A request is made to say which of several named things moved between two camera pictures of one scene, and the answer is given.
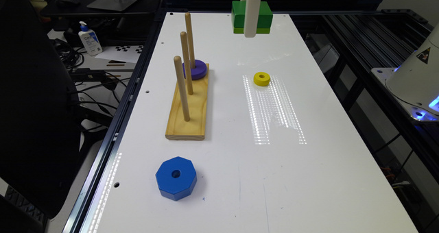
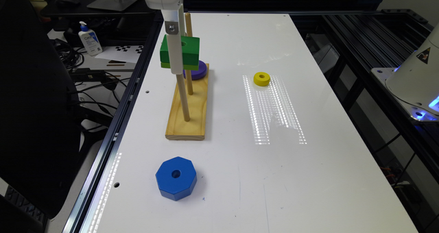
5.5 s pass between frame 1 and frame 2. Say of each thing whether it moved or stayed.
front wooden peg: stayed
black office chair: stayed
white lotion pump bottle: stayed
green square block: moved
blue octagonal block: stayed
